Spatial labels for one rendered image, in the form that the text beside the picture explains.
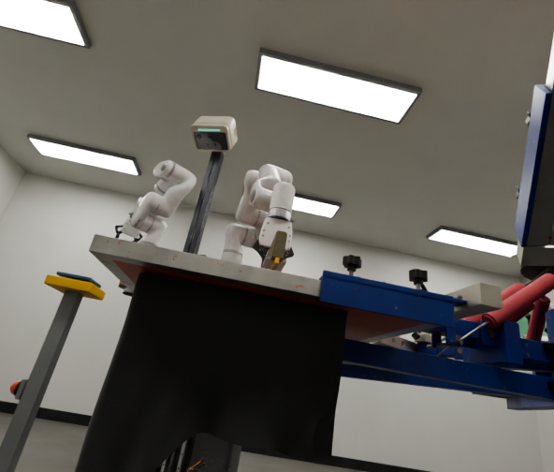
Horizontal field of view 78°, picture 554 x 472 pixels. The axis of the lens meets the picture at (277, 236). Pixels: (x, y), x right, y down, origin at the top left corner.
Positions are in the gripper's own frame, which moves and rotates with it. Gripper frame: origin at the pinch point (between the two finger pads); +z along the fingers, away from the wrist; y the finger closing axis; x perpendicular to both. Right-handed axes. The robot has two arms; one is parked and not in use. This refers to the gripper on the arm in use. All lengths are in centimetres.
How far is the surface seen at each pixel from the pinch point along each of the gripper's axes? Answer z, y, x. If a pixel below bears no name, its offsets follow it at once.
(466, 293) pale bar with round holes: 7, -43, 30
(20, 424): 53, 56, -9
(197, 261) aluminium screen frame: 11.8, 17.5, 29.7
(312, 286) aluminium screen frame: 12.0, -7.2, 29.7
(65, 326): 27, 54, -10
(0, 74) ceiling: -188, 269, -181
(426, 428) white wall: 54, -271, -379
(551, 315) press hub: -4, -96, -1
